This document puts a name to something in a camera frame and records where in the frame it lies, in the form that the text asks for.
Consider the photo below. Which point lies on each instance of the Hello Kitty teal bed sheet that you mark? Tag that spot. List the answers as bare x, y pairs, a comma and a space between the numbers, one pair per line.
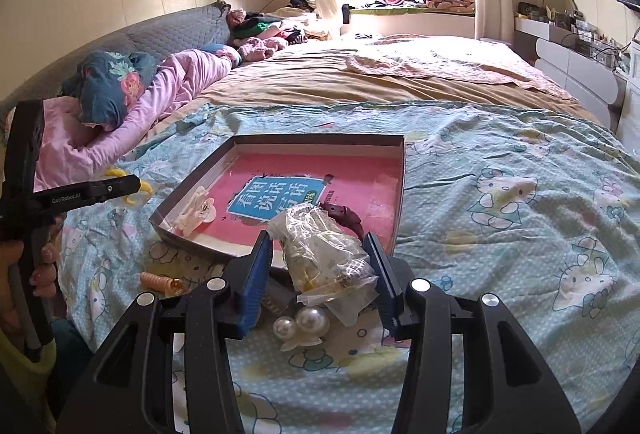
539, 208

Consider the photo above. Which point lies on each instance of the pile of clothes on bed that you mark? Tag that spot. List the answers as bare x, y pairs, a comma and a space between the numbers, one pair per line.
258, 35

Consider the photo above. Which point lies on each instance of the white drawer cabinet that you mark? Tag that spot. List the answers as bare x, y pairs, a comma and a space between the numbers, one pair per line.
628, 129

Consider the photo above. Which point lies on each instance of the beige item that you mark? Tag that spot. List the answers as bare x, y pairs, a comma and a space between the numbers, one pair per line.
328, 267

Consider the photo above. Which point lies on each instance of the dark shallow cardboard box tray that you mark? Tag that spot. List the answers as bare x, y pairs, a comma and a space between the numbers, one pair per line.
350, 145

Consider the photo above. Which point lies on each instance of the yellow rings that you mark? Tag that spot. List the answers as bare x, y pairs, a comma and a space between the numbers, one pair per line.
132, 186

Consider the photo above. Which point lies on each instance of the tan brown blanket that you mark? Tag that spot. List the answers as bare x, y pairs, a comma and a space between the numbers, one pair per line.
317, 74

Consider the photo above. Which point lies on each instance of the dark teal floral pillow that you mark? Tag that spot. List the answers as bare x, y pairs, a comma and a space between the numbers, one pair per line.
107, 84

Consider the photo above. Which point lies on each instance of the pink floral thin blanket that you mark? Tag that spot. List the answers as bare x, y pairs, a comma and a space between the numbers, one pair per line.
450, 57

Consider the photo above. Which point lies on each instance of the grey quilted headboard cushion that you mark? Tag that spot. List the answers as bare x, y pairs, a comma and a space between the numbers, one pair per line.
158, 37

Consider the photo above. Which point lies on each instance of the pink quilt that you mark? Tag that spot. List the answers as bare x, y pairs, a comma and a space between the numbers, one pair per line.
72, 152

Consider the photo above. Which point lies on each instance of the person's left hand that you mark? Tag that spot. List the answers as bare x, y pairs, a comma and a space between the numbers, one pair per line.
27, 284

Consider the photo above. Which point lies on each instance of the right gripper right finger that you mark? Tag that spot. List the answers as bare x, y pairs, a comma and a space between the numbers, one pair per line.
391, 285

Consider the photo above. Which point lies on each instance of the pink book blue label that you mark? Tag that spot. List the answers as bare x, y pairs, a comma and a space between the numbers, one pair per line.
361, 192

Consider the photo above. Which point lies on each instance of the cream white hair claw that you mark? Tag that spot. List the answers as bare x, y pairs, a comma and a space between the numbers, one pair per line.
199, 210

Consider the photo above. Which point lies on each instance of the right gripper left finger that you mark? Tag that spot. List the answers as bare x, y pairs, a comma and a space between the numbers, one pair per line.
247, 278

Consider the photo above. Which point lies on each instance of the pearl hair clip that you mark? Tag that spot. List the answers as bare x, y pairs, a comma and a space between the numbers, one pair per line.
306, 329

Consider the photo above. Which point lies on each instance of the white grey dressing table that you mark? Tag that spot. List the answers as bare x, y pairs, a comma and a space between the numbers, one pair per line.
599, 89

